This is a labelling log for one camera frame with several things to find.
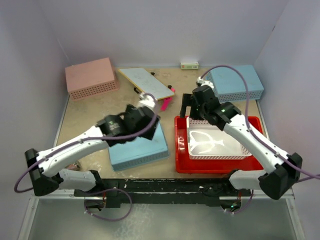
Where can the light blue perforated basket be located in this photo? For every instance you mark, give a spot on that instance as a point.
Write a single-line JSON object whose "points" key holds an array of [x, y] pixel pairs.
{"points": [[229, 87]]}

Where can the white perforated basket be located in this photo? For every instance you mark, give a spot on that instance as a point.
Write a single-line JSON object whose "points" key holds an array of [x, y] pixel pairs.
{"points": [[208, 142]]}

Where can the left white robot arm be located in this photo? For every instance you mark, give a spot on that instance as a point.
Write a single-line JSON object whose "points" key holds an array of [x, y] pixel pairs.
{"points": [[48, 168]]}

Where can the aluminium table frame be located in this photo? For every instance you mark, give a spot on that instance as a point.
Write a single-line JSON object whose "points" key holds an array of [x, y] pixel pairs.
{"points": [[48, 169]]}

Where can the pink green tube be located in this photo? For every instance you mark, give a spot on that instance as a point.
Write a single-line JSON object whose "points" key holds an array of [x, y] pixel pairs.
{"points": [[73, 167]]}

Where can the red plastic tray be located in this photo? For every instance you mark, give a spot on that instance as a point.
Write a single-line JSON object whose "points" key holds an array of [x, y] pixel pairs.
{"points": [[183, 163]]}

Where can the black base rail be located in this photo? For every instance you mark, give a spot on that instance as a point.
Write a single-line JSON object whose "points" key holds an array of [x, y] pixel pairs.
{"points": [[204, 191]]}

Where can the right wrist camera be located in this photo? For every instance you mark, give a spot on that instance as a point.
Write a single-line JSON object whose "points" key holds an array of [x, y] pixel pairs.
{"points": [[203, 82]]}

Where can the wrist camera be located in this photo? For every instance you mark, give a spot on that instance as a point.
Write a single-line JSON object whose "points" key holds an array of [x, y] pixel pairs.
{"points": [[203, 82], [145, 100]]}

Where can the pink perforated basket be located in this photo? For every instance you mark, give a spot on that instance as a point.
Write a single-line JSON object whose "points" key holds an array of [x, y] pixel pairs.
{"points": [[91, 78]]}

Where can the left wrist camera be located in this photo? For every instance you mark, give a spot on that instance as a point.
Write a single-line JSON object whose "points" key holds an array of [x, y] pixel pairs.
{"points": [[145, 100]]}

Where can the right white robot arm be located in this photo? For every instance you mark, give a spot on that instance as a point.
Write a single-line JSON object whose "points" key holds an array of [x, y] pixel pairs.
{"points": [[280, 169]]}

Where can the small white green box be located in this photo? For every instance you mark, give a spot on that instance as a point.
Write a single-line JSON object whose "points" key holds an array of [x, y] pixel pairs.
{"points": [[189, 65]]}

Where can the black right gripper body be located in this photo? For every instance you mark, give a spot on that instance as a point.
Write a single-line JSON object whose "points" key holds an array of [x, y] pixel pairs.
{"points": [[198, 112]]}

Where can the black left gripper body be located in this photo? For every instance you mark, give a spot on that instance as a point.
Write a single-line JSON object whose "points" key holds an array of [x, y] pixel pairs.
{"points": [[130, 108]]}

